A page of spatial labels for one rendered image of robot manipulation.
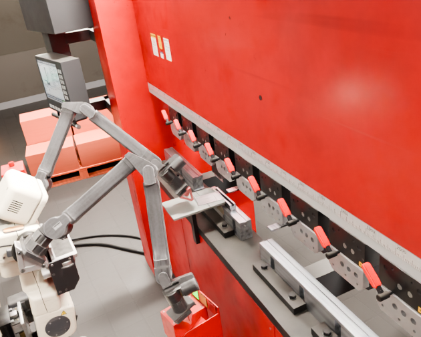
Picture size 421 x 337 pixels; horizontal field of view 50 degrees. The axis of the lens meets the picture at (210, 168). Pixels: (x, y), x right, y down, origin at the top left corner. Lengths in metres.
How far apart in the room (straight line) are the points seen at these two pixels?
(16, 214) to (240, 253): 0.92
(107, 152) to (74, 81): 2.32
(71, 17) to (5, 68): 5.98
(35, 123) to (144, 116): 2.57
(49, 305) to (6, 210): 0.46
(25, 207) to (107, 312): 1.55
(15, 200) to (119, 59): 1.24
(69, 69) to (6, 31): 5.92
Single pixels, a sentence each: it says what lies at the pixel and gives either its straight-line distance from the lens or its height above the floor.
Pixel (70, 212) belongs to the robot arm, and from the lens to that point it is 1.69.
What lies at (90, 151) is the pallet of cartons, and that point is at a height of 0.29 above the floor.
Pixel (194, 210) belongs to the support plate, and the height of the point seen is 1.00.
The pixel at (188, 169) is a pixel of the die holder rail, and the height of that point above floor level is 0.97.
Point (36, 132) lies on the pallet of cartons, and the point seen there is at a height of 0.52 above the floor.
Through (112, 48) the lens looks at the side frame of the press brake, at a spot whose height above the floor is 1.64.
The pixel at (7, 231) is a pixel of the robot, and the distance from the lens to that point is 1.83.
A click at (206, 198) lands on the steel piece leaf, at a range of 2.18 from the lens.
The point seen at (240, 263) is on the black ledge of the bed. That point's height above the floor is 0.88.
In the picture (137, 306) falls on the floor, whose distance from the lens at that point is 3.19.
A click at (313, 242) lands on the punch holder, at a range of 1.46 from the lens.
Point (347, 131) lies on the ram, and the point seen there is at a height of 1.63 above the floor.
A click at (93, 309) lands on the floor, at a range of 3.29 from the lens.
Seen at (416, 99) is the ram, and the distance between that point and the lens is 0.98.
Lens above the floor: 2.07
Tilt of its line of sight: 26 degrees down
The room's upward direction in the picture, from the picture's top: 8 degrees counter-clockwise
